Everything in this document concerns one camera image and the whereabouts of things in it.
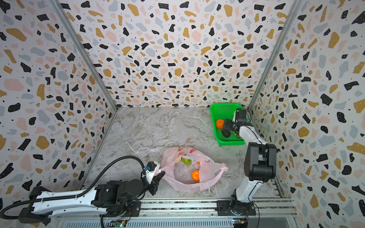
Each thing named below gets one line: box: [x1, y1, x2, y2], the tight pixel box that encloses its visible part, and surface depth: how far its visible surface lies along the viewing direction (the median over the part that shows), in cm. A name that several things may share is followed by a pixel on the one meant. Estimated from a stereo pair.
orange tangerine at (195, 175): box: [191, 170, 201, 182], surface depth 84 cm
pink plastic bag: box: [155, 146, 229, 192], surface depth 80 cm
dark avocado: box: [221, 128, 231, 138], surface depth 102 cm
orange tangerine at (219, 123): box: [215, 119, 225, 130], surface depth 108 cm
